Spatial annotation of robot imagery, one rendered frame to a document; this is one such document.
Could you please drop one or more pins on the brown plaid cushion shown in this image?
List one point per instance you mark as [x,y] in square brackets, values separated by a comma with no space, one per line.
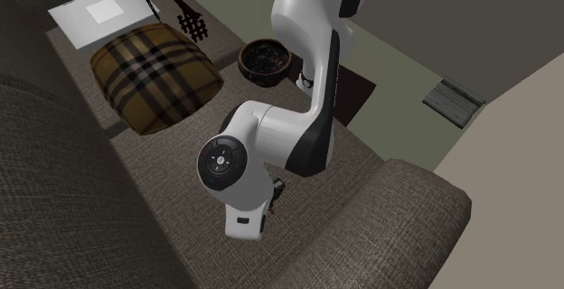
[154,76]

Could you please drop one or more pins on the dark robot stand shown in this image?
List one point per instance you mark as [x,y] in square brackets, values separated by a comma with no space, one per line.
[352,94]

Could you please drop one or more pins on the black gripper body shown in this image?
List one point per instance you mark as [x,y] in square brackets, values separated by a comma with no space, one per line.
[278,187]

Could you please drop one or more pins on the black grid spatula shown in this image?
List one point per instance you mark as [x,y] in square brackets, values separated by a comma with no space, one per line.
[193,24]

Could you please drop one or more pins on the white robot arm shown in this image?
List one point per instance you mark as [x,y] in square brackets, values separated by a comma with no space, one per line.
[282,129]

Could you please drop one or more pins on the dark speckled bowl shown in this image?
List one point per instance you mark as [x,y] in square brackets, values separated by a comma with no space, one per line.
[264,61]

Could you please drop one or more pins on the white flat rectangular box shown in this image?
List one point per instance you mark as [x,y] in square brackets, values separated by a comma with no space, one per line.
[88,24]

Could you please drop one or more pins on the grey-brown fabric sofa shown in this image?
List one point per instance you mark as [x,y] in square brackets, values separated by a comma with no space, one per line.
[53,182]

